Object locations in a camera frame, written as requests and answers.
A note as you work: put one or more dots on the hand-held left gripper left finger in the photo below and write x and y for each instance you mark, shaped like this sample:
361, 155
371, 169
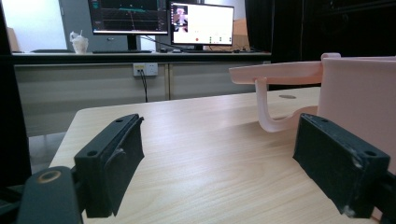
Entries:
107, 165

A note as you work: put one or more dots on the pink plastic dish rack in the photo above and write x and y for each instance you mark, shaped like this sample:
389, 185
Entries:
358, 93

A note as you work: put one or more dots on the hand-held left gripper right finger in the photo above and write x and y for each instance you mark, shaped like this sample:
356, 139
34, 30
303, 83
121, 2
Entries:
339, 161

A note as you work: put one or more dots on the clear plastic cup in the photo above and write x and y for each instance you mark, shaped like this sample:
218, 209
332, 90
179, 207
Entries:
79, 43

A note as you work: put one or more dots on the black keyboard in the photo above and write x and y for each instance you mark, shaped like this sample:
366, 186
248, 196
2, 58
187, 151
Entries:
121, 51

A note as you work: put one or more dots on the black curtain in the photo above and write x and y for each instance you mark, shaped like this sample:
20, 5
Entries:
327, 28

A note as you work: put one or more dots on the long grey counter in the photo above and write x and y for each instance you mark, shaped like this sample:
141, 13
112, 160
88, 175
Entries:
124, 81

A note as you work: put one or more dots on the dark computer monitor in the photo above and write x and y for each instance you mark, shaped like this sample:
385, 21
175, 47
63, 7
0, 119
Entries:
129, 15

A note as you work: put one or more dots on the white wall socket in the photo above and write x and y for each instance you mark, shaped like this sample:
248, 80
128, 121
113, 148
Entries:
145, 69

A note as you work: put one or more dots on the bright computer monitor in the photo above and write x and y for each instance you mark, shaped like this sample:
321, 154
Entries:
202, 25

